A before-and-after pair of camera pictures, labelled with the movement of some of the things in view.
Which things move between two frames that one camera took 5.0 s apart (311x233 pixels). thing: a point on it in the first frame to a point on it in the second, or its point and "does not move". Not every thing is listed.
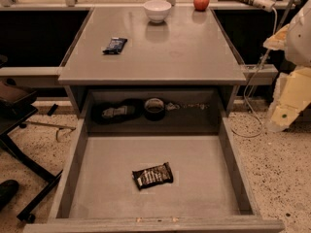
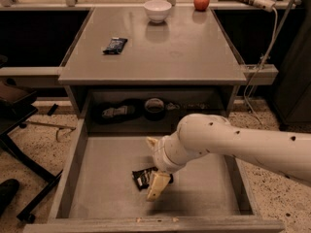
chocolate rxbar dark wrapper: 152,177 does not move
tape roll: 155,109 does not move
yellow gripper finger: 278,41 to 157,184
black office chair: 16,108 does not move
